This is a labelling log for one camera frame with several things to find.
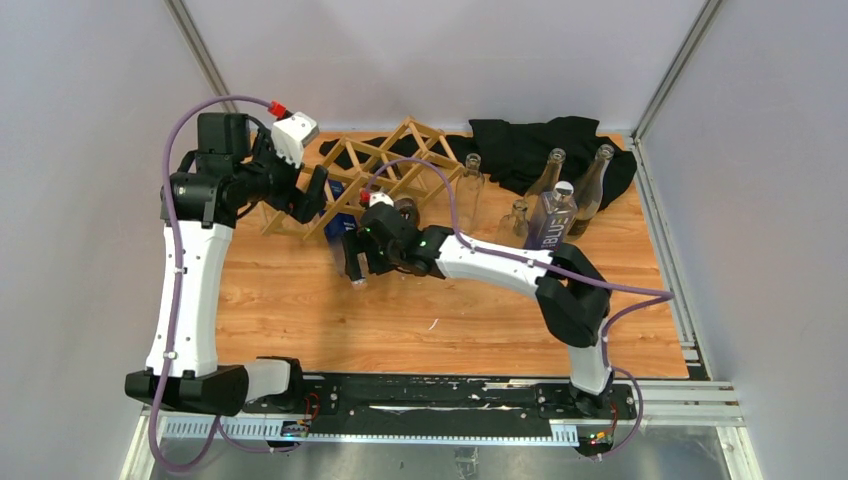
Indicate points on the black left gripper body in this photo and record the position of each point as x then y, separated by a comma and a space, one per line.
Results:
275, 176

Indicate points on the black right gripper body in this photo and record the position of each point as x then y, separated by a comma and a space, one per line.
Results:
379, 259

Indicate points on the blue labelled clear bottle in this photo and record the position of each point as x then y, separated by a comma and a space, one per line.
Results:
339, 233

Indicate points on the dark brown wine bottle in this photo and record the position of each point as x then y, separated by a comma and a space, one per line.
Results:
407, 213

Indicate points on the small clear glass bottle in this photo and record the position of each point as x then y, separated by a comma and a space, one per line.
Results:
469, 187

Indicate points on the clear bottle with black label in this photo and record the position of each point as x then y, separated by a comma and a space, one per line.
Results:
548, 178

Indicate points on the clear bottle with silver label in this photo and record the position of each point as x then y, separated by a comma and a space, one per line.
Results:
589, 192

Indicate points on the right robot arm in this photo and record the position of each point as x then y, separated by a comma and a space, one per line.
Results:
564, 283

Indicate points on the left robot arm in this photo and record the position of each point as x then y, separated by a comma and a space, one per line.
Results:
238, 163

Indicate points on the wooden lattice wine rack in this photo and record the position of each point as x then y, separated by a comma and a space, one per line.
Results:
358, 166

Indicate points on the black cloth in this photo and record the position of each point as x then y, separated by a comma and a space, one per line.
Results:
514, 155

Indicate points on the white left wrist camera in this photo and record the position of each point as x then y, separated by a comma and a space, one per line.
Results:
292, 135

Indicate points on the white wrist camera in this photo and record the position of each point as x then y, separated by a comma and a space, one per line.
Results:
379, 197
292, 135

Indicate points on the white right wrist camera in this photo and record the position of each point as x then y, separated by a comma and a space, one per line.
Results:
379, 197

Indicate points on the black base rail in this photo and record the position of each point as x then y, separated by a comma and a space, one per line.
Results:
456, 409

